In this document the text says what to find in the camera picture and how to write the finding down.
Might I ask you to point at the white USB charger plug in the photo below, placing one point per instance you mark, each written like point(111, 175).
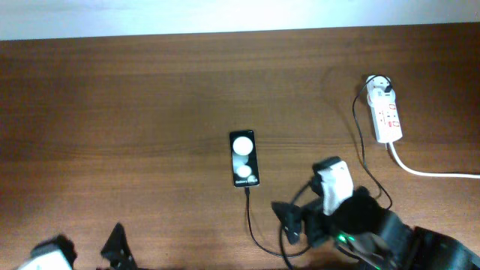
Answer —
point(377, 93)

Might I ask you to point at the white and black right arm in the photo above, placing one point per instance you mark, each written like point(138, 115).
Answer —
point(375, 236)

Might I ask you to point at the white power strip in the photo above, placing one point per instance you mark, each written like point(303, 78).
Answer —
point(385, 117)

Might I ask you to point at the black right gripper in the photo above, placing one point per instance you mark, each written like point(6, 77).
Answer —
point(313, 213)

